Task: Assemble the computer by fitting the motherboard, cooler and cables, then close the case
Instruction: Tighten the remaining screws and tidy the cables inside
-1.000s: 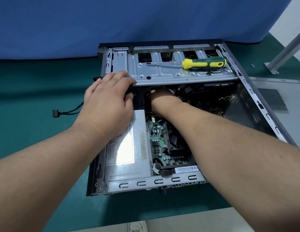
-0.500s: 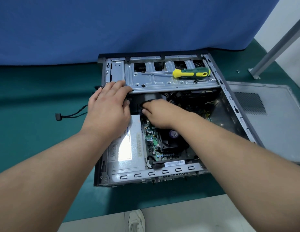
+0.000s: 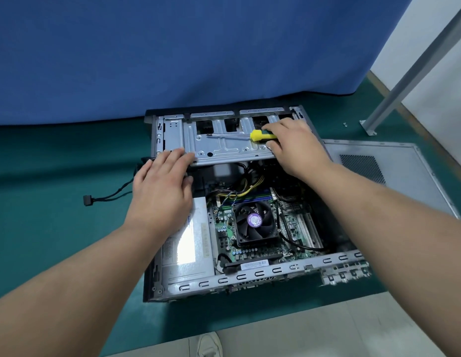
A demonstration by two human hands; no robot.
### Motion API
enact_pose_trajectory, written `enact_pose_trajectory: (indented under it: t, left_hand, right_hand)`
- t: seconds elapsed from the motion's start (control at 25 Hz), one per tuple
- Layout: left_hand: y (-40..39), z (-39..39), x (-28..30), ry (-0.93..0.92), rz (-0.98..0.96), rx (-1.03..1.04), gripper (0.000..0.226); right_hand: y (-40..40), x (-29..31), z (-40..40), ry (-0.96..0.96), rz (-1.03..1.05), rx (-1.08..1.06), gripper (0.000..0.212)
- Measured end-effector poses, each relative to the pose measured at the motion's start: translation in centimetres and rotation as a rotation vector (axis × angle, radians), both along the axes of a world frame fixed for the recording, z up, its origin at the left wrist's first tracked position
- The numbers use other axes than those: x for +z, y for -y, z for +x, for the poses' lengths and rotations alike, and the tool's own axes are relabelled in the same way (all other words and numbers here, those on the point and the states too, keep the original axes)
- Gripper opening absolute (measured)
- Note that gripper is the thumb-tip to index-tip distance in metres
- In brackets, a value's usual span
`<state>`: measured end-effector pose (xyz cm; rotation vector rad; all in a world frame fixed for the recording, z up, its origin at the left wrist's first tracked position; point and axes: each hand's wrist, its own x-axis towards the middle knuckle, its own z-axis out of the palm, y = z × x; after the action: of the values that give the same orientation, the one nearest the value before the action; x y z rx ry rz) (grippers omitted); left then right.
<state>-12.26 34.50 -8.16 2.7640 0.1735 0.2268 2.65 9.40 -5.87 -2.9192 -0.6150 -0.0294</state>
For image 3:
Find black drive cable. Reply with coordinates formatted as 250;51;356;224
83;156;154;207

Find green motherboard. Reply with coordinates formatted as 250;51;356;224
207;185;326;272

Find open desktop computer case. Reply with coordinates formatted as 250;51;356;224
142;105;373;304

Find black looped cable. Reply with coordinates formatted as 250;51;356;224
277;202;325;252

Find person's right hand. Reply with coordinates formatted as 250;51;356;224
262;117;334;181

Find grey metal pole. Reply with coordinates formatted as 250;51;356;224
359;0;461;136

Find person's left forearm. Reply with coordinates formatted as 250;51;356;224
0;221;173;357

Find silver power supply unit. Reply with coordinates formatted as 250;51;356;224
161;197;217;286

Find blue curtain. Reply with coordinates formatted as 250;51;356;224
0;0;416;126

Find grey metal drive cage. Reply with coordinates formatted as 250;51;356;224
152;111;292;167

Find yellow and black cable bundle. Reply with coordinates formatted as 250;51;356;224
209;163;267;200

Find person's left hand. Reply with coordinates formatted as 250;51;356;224
124;148;196;240

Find green floor mat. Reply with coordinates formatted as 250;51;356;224
0;71;461;357

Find yellow handled screwdriver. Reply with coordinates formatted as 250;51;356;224
206;129;278;145

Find white shoe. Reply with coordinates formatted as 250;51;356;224
196;331;224;357

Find black processor cooler fan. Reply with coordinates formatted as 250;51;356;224
230;200;281;248

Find grey metal side panel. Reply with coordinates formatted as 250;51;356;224
323;139;461;220

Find person's right forearm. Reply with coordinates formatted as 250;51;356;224
308;160;461;357

